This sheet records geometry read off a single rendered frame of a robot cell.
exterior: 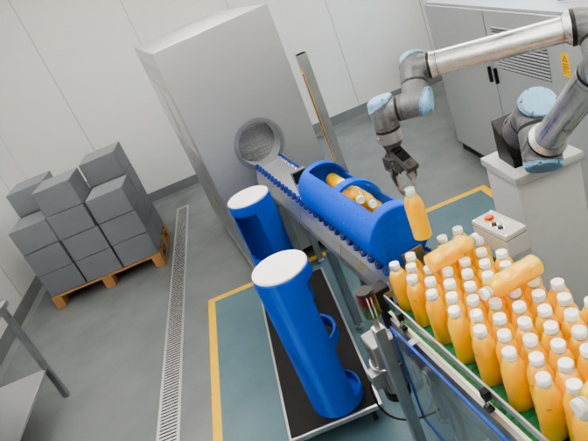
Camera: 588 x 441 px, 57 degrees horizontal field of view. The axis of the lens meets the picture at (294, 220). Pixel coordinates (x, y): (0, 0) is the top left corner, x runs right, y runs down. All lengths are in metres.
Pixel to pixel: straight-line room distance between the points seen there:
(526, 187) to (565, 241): 0.38
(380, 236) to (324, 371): 0.82
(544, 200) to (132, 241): 4.08
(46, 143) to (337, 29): 3.97
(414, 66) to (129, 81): 5.64
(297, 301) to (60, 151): 5.54
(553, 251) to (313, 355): 1.23
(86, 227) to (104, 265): 0.45
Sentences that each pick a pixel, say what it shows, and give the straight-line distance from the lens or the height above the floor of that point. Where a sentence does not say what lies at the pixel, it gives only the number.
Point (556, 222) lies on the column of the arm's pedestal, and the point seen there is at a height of 0.80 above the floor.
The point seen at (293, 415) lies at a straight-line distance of 3.13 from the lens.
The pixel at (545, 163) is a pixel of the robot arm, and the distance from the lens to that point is 2.34.
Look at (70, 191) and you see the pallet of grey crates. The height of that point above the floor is 1.08.
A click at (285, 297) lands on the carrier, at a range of 2.50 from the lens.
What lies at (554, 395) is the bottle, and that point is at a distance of 1.62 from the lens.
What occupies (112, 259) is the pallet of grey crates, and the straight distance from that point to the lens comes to 5.78.
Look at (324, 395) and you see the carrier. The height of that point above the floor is 0.33.
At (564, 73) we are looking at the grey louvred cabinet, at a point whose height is 1.10.
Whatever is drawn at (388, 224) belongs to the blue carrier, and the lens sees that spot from 2.29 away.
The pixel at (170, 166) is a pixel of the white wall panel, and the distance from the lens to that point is 7.50.
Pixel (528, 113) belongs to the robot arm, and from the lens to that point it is 2.40.
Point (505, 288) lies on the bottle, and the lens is 1.82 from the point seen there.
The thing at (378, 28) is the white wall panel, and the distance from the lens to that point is 7.51.
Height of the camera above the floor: 2.28
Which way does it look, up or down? 25 degrees down
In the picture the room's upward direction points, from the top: 23 degrees counter-clockwise
